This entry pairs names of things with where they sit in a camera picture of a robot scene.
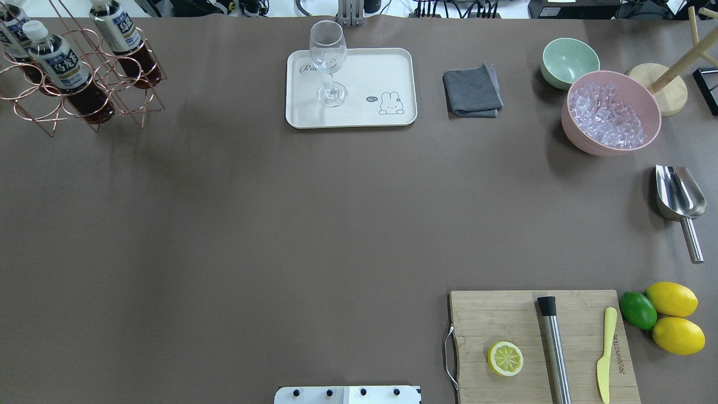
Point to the yellow plastic knife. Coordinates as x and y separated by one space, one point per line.
604 362

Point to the grey metal bracket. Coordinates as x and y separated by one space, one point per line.
351 12

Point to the wooden stand with pegs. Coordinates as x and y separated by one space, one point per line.
664 83

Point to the grey folded cloth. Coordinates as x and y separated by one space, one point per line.
474 92

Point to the bamboo cutting board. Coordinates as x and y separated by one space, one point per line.
481 318

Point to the steel muddler black tip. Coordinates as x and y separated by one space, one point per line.
548 311

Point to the yellow lemon upper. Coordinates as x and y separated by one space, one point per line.
671 298

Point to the tea bottle middle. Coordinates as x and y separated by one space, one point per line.
67 73

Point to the green lime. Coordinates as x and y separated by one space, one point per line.
638 310

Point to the yellow lemon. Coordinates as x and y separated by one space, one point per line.
671 298
678 336

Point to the tea bottle far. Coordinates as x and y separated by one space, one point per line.
16 43

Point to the green bowl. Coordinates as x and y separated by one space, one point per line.
565 60

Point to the cream rabbit tray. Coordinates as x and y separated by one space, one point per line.
380 83

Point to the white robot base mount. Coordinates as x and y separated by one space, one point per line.
377 393

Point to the tea bottle near tray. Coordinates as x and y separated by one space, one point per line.
125 41

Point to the copper wire bottle basket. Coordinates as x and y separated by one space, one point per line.
43 105

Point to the half lemon slice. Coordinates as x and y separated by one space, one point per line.
505 359

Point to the pink bowl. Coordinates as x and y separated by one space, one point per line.
629 91

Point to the steel ice scoop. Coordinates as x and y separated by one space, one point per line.
680 199

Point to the clear wine glass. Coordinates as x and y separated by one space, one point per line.
329 51

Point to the yellow lemon lower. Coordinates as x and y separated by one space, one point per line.
678 336

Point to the clear ice cubes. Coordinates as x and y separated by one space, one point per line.
610 122

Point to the black frame object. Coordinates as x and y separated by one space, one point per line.
701 76

